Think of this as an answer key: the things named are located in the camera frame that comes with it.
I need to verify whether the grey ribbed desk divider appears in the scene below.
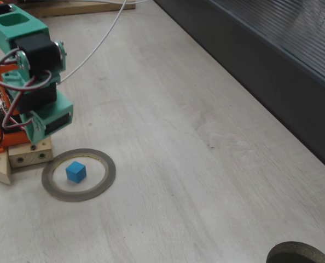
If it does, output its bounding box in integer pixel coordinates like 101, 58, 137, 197
154, 0, 325, 178

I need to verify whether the blue cube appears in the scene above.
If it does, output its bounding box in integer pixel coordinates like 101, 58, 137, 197
65, 161, 87, 184

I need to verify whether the grey ring of tape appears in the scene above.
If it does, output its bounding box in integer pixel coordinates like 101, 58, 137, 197
41, 148, 117, 203

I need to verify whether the round desk cable hole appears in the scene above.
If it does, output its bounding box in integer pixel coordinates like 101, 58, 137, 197
266, 241, 325, 263

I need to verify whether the wooden base block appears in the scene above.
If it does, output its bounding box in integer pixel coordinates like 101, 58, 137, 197
8, 136, 54, 168

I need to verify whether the thin brown wooden board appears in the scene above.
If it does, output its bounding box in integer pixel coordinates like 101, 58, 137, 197
22, 0, 136, 19

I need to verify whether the white usb cable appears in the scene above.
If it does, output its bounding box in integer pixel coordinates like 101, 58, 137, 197
60, 0, 150, 83

